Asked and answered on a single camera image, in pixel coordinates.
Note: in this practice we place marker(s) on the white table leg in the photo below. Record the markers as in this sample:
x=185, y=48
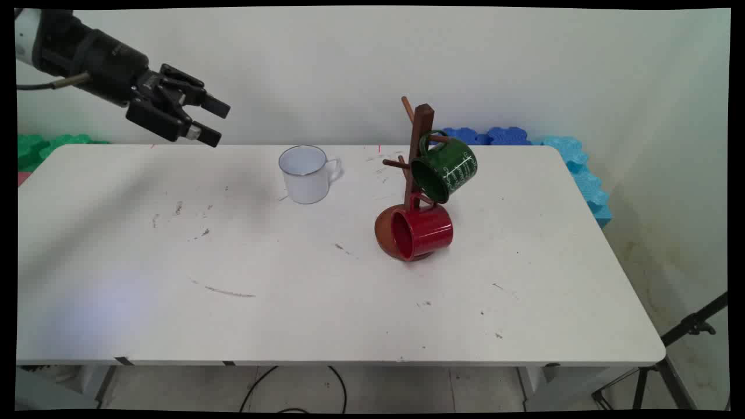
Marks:
x=96, y=381

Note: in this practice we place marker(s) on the white enamel mug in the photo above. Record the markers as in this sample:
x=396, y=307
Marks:
x=305, y=181

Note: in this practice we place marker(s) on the light blue foam mat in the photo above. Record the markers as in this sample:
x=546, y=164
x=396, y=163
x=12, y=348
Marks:
x=582, y=174

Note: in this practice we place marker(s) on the red ceramic mug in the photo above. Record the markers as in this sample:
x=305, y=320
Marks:
x=429, y=230

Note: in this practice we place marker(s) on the dark blue foam mat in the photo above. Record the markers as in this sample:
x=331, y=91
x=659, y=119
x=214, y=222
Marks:
x=465, y=137
x=509, y=136

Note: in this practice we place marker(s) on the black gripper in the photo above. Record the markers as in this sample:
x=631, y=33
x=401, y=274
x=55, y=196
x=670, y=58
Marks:
x=99, y=58

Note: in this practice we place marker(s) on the black tripod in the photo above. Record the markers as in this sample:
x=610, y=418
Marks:
x=669, y=372

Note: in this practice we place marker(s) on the brown wooden mug tree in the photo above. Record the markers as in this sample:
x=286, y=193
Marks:
x=422, y=125

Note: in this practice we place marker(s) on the red foam mat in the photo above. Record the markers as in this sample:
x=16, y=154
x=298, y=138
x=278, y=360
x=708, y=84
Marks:
x=23, y=178

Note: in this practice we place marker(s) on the green foam mat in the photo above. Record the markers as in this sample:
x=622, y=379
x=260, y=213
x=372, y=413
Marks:
x=41, y=150

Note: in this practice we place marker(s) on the green mug with white print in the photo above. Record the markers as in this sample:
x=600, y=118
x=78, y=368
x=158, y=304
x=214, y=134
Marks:
x=449, y=174

